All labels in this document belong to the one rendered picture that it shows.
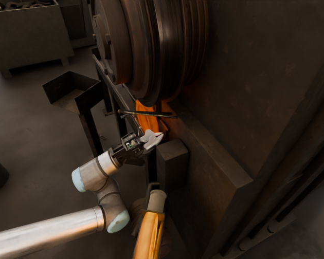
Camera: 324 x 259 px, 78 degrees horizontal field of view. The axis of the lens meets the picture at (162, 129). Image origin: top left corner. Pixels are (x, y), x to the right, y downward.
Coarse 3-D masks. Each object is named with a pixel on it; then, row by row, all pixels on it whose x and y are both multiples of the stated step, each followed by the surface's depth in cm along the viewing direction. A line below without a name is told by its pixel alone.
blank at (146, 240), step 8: (152, 216) 56; (144, 224) 53; (152, 224) 53; (144, 232) 51; (152, 232) 52; (144, 240) 50; (152, 240) 60; (144, 248) 50; (152, 248) 59; (136, 256) 49; (144, 256) 49; (152, 256) 59
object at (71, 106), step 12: (72, 72) 126; (48, 84) 117; (60, 84) 124; (72, 84) 132; (84, 84) 128; (96, 84) 115; (48, 96) 120; (60, 96) 127; (72, 96) 128; (84, 96) 110; (96, 96) 118; (72, 108) 118; (84, 108) 114; (84, 120) 130; (96, 132) 142; (96, 144) 147; (96, 156) 157
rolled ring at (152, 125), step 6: (138, 102) 86; (138, 108) 90; (144, 108) 80; (150, 108) 80; (138, 120) 96; (144, 120) 94; (150, 120) 79; (156, 120) 80; (144, 126) 93; (150, 126) 80; (156, 126) 81; (156, 132) 83
